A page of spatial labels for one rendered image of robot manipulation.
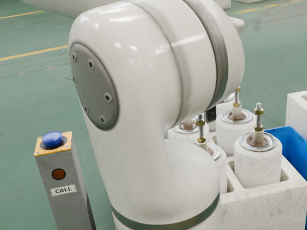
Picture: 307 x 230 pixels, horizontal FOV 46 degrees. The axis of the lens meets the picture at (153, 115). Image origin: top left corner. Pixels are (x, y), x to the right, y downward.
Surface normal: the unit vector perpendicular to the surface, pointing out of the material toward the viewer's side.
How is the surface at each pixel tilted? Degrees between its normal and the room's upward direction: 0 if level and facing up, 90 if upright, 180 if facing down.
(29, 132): 0
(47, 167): 90
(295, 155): 88
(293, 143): 88
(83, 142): 0
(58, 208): 90
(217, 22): 49
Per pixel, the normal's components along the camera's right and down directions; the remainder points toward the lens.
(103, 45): -0.55, 0.11
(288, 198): 0.18, 0.44
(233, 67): 0.63, 0.36
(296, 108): -0.98, 0.16
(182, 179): 0.71, -0.51
